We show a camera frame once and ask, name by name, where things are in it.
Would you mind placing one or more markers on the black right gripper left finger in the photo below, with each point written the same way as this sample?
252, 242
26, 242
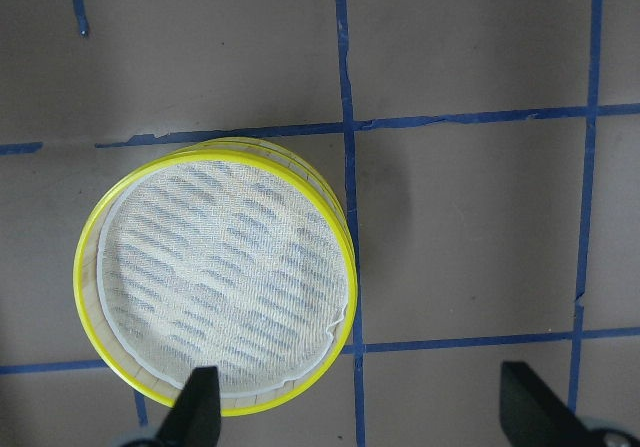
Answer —
195, 418

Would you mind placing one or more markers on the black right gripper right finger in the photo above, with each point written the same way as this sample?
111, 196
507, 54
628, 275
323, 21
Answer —
531, 414

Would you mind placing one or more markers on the white mesh steamer cloth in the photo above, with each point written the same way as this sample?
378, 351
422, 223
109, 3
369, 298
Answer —
215, 263

